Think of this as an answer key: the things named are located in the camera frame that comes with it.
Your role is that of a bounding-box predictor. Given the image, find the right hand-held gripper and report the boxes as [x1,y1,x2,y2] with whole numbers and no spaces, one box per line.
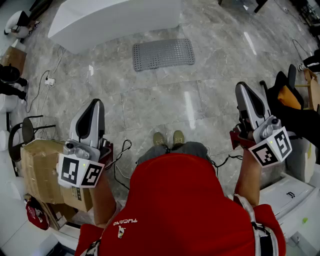
[229,81,293,168]

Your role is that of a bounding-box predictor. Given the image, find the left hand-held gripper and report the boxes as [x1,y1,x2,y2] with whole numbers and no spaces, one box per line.
[57,99,114,189]

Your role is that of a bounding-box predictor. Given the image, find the grey rubber floor mat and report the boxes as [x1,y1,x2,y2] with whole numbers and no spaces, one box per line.
[132,38,196,72]

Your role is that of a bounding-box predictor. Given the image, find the person's right forearm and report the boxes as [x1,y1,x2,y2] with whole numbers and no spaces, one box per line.
[233,147,263,208]

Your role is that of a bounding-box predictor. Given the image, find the person's left forearm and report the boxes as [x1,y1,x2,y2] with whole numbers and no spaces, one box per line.
[88,169,118,230]

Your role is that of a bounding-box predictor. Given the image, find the white bathtub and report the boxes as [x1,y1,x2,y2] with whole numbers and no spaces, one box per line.
[47,0,182,55]

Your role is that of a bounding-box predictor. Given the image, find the orange cushion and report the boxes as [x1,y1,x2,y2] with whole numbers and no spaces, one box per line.
[277,84,302,111]

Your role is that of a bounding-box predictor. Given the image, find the black office chair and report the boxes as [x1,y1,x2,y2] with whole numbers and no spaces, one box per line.
[259,64,320,147]

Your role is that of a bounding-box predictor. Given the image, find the black metal chair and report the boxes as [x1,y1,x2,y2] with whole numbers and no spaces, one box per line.
[8,114,57,163]

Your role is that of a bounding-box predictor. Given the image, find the wooden chair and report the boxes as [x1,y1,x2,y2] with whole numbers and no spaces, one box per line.
[294,68,320,111]

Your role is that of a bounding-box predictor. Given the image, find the large taped cardboard box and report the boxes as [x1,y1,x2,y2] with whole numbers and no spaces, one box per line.
[20,139,95,213]

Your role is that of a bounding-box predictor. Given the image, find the person's olive left shoe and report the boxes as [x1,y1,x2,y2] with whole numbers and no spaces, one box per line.
[152,131,168,147]

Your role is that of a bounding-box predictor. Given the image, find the person's olive shoe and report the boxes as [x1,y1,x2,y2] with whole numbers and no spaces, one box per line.
[152,131,168,147]
[172,129,185,146]

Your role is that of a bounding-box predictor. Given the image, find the person's grey trousers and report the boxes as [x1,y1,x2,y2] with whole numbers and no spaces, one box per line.
[136,141,213,166]

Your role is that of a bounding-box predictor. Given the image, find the person's olive right shoe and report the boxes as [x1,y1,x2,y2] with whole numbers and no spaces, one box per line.
[172,129,185,146]

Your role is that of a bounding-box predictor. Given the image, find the dark wooden sink table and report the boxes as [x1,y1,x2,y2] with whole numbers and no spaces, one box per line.
[217,0,269,14]

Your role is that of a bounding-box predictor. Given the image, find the small cardboard box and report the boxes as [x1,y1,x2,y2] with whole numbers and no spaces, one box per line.
[0,46,27,76]

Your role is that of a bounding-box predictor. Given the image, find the white cabinet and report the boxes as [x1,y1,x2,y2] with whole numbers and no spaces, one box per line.
[258,172,320,251]

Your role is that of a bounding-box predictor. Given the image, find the person's red shirt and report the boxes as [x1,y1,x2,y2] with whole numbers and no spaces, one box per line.
[74,152,287,256]

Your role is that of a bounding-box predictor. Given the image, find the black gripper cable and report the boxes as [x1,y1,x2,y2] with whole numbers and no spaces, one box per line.
[212,154,245,169]
[109,139,133,191]

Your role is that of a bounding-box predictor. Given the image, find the black power cable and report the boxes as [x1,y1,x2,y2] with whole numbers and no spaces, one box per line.
[24,69,51,114]

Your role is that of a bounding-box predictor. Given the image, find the thin black cable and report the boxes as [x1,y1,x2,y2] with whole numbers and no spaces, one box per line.
[292,38,311,66]

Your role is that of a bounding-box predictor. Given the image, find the white backpack strap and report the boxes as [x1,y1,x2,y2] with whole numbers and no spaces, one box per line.
[84,239,101,256]
[233,193,280,256]

